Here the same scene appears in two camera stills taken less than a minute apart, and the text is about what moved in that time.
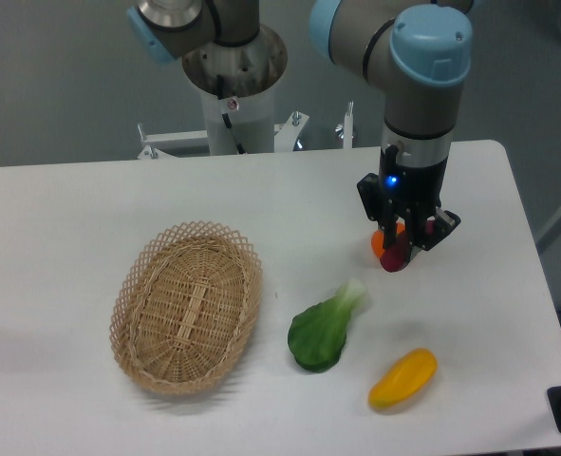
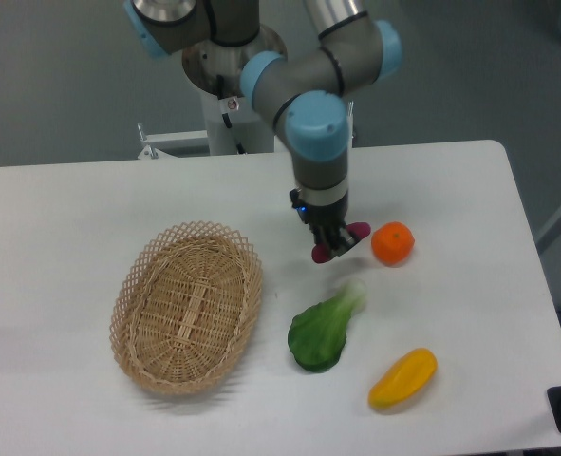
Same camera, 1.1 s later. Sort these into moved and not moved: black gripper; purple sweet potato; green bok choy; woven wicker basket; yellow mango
Moved: purple sweet potato; black gripper
Not moved: green bok choy; yellow mango; woven wicker basket
